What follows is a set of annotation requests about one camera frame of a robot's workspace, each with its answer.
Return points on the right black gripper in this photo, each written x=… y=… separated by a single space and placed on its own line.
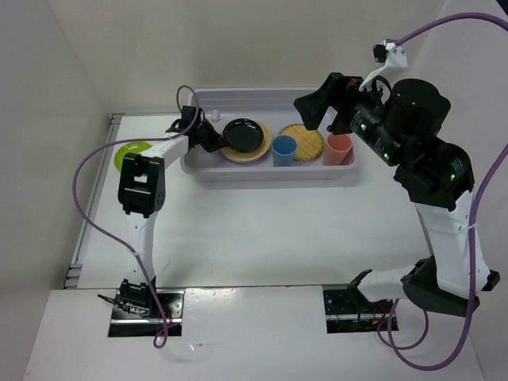
x=340 y=91

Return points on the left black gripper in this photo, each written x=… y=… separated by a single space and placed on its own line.
x=217 y=141

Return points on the cream yellow plastic plate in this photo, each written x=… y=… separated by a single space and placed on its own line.
x=260 y=152

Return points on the black glossy plate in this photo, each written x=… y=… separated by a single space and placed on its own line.
x=243 y=135

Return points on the woven bamboo plate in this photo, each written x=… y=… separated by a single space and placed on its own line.
x=310 y=142

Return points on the blue plastic cup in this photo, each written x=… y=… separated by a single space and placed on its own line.
x=283 y=150

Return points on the salmon pink plastic cup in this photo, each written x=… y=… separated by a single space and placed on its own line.
x=337 y=147

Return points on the purple plastic plate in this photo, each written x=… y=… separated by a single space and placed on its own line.
x=249 y=162

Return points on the lime green plate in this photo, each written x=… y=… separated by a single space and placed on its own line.
x=135 y=147

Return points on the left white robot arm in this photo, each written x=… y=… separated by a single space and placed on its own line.
x=142 y=193

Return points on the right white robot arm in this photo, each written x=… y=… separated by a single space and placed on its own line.
x=400 y=123

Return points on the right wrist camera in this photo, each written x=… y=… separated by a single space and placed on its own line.
x=390 y=62

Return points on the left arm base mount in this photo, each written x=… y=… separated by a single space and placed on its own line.
x=131 y=321

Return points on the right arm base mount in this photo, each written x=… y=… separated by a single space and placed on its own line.
x=347 y=311

